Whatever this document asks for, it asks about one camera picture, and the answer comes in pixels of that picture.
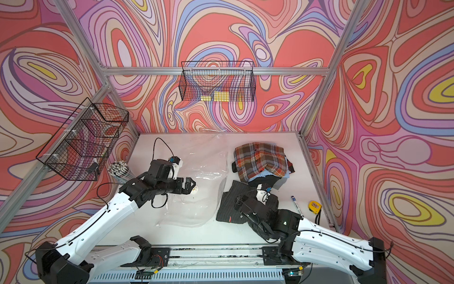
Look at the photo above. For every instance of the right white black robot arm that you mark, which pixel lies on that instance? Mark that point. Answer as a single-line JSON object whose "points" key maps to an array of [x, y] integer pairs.
{"points": [[301, 241]]}

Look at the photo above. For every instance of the clear plastic vacuum bag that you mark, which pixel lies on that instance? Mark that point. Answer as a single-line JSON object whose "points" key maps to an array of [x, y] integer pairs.
{"points": [[205, 160]]}

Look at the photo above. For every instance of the light blue shirt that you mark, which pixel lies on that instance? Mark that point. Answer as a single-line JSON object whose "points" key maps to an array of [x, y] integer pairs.
{"points": [[266, 172]]}

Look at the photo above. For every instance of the black button shirt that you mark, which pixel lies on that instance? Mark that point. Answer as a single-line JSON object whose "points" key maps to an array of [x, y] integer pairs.
{"points": [[266, 181]]}

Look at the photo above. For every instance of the yellow sticky note pads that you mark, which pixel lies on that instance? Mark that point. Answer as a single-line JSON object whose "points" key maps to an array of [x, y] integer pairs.
{"points": [[216, 96]]}

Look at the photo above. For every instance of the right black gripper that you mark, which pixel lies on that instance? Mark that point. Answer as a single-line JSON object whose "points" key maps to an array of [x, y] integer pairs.
{"points": [[244, 204]]}

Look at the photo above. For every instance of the yellow tape measure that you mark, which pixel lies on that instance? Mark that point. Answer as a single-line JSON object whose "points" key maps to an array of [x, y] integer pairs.
{"points": [[314, 207]]}

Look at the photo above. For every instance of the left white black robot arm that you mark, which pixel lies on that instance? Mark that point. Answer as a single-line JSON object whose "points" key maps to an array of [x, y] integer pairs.
{"points": [[71, 259]]}

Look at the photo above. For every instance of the left black wire basket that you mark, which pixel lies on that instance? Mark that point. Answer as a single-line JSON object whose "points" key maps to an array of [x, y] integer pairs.
{"points": [[80, 148]]}

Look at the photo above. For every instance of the back black wire basket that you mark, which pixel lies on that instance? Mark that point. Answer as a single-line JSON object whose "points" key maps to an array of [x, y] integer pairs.
{"points": [[204, 76]]}

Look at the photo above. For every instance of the dark grey pinstripe shirt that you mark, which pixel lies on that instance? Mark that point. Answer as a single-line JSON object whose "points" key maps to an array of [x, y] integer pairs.
{"points": [[226, 212]]}

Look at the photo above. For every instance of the blue marker pen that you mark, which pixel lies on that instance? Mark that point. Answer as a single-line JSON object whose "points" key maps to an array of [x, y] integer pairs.
{"points": [[293, 198]]}

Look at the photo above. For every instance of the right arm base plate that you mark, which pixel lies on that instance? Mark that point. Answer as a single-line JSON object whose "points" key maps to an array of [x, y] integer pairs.
{"points": [[271, 256]]}

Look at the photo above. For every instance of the black wire basket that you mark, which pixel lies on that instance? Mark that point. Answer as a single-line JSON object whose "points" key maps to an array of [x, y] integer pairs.
{"points": [[80, 148], [204, 76]]}

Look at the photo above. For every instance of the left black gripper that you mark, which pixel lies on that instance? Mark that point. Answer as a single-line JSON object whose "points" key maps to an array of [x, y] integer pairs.
{"points": [[184, 185]]}

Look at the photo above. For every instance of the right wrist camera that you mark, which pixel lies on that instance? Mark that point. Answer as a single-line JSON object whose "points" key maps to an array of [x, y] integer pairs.
{"points": [[262, 196]]}

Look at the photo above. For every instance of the aluminium frame rail front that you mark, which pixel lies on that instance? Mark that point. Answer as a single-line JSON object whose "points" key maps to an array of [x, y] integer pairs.
{"points": [[230, 264]]}

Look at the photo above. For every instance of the multicolour tartan plaid shirt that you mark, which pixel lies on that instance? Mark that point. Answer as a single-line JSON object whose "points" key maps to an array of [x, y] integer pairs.
{"points": [[252, 159]]}

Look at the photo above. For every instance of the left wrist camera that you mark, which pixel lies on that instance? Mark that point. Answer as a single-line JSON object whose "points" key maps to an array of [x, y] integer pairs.
{"points": [[176, 161]]}

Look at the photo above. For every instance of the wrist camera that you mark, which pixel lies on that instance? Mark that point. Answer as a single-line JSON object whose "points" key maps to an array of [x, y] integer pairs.
{"points": [[176, 161], [262, 196]]}

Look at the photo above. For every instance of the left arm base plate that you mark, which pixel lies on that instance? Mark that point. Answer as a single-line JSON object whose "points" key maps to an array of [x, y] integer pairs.
{"points": [[151, 257]]}

